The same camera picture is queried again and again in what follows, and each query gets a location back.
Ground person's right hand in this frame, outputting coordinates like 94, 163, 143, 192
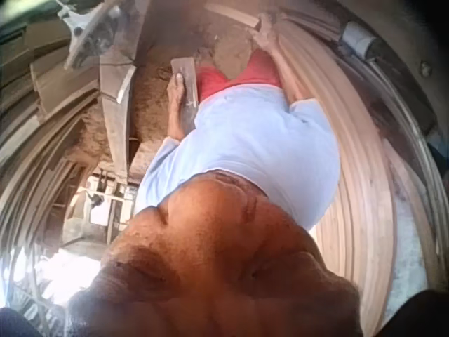
249, 13, 279, 48

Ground person's legs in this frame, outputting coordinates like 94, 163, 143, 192
196, 37, 283, 101

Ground person's left hand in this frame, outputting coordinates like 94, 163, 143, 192
166, 72, 186, 107

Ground heap of wooden planks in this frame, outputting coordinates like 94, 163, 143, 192
0, 20, 102, 225

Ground grey metal cylinder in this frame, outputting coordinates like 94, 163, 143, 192
340, 20, 378, 59

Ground pale wooden strip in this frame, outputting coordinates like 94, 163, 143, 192
205, 1, 262, 31

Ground long wooden bench beam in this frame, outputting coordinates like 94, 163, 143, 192
99, 65, 140, 184

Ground stack of long ridged mouldings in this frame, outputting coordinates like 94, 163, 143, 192
273, 6, 443, 337

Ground grey metal machine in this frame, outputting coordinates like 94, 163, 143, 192
55, 0, 141, 70

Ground small wooden block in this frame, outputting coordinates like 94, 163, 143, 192
170, 57, 200, 108

